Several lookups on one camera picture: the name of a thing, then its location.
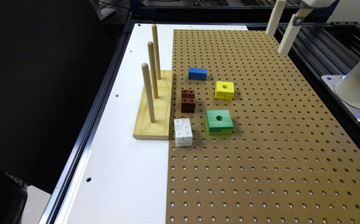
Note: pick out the white interlocking block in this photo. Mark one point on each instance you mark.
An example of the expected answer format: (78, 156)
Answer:
(183, 132)

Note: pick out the middle wooden peg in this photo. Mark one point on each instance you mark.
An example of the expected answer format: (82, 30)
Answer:
(153, 70)

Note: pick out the brown pegboard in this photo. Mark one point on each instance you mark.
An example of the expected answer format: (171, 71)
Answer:
(288, 160)

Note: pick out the black aluminium frame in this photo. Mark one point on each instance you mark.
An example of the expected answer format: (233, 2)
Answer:
(111, 177)

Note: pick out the green block with hole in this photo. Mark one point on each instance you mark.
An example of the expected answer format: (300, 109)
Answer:
(219, 122)

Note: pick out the far wooden peg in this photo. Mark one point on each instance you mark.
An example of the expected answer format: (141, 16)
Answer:
(156, 50)

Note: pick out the yellow block with hole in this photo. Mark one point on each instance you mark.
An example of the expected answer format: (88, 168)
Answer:
(224, 90)

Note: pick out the wooden peg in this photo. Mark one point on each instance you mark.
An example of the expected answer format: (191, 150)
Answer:
(153, 70)
(156, 50)
(148, 91)

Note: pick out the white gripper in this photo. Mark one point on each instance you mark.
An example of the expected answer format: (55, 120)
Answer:
(294, 24)

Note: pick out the narrow blue block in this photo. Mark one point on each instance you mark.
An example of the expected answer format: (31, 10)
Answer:
(197, 74)

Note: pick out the wooden peg stand base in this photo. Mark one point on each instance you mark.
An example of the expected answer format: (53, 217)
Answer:
(159, 130)

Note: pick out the near wooden peg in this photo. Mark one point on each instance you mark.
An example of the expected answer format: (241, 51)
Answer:
(148, 91)

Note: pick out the brown interlocking block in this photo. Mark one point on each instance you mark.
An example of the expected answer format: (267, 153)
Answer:
(188, 101)

